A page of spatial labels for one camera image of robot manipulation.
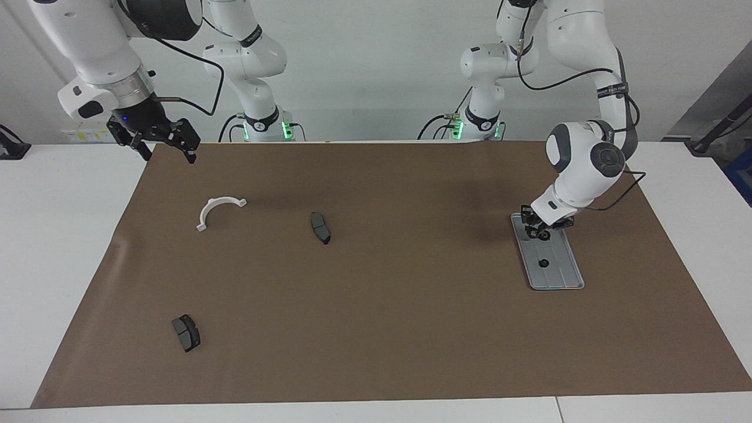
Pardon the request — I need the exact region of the blue crate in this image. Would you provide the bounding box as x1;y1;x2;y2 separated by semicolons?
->
724;148;752;207

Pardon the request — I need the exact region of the black stand pole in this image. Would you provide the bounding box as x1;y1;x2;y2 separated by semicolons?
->
684;94;752;158

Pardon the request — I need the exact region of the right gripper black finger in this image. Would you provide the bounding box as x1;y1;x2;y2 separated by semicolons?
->
107;119;152;162
155;119;202;165

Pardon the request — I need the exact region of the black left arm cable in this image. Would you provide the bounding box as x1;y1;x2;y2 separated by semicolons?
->
517;23;647;211

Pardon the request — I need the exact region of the black right base cable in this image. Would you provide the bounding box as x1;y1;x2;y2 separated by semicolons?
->
219;113;244;143

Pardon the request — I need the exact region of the black left base cable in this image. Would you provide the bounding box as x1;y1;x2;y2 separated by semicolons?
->
418;115;456;140

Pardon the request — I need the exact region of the black base cable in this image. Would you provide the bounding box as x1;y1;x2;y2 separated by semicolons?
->
219;113;244;143
418;115;456;140

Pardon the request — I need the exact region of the wide dark grey brake pad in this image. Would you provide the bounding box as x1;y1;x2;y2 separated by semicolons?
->
172;314;202;353

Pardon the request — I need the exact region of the white curved plastic bracket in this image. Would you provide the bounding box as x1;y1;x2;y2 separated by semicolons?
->
196;197;248;232

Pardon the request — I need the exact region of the narrow dark grey brake pad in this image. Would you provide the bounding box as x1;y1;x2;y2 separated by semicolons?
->
310;211;332;246

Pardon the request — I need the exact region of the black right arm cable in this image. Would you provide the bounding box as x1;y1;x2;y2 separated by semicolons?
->
116;0;227;118

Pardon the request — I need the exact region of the brown table mat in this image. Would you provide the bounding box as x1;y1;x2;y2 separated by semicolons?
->
31;140;752;409

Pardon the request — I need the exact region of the silver metal tray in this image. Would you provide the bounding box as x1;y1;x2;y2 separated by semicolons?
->
510;213;585;291

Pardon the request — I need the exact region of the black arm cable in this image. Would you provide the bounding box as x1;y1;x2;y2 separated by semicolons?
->
116;0;227;118
517;23;647;211

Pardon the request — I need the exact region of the black clamp mount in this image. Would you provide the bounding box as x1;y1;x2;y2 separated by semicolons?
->
0;125;31;160

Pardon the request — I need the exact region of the white yellow wall socket box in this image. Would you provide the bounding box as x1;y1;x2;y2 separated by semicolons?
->
63;126;112;143

